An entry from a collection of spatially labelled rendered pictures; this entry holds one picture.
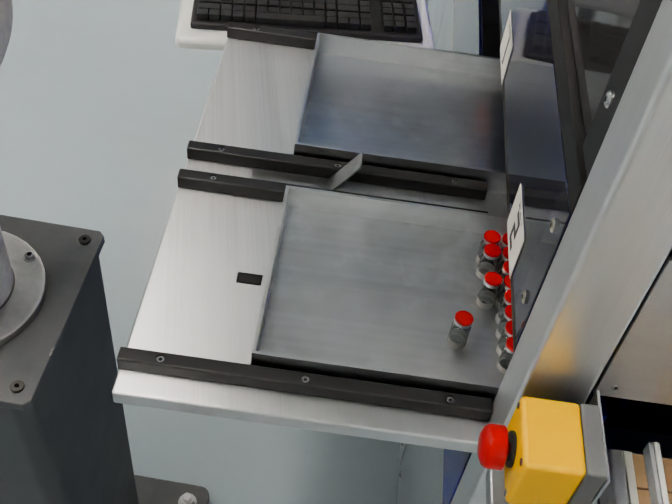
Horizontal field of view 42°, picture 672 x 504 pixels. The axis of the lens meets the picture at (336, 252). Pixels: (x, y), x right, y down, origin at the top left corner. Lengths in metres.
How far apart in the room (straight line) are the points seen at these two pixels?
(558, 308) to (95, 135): 1.99
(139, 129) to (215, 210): 1.50
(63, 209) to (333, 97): 1.23
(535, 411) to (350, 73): 0.70
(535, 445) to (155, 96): 2.10
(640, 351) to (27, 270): 0.68
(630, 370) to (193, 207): 0.57
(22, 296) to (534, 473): 0.60
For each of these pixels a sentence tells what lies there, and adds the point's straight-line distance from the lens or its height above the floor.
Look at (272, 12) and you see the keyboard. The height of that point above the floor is 0.83.
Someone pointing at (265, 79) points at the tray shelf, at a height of 0.88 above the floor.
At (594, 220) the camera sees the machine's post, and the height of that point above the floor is 1.23.
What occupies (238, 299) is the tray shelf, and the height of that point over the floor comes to 0.88.
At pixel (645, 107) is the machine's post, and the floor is 1.34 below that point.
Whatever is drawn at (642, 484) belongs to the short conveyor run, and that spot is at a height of 0.93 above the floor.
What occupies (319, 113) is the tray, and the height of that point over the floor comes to 0.88.
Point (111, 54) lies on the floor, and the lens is 2.89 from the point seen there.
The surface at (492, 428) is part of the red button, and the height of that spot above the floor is 1.01.
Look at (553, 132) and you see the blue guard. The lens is 0.86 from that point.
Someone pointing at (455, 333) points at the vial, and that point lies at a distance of 0.98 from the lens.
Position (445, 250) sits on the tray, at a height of 0.88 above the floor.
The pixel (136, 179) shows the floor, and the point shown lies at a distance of 2.44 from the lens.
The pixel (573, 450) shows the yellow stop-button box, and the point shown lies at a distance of 0.79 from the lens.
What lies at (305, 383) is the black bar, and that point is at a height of 0.90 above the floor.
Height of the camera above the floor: 1.68
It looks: 48 degrees down
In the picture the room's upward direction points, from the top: 8 degrees clockwise
